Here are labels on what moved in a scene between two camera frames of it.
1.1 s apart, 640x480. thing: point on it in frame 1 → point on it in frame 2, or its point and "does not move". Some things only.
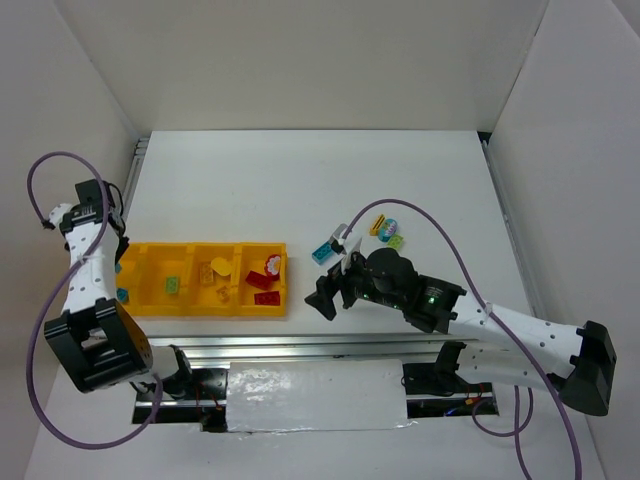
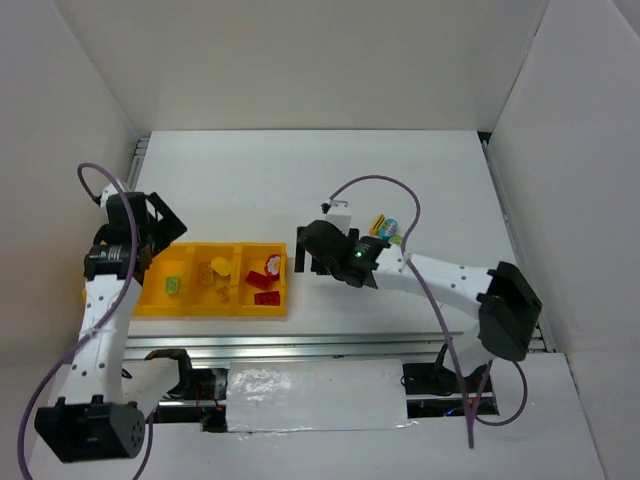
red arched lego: [272, 266] does not move
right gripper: [343, 288] → [308, 248]
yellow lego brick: [207, 274] does not move
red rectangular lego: [259, 280] does not move
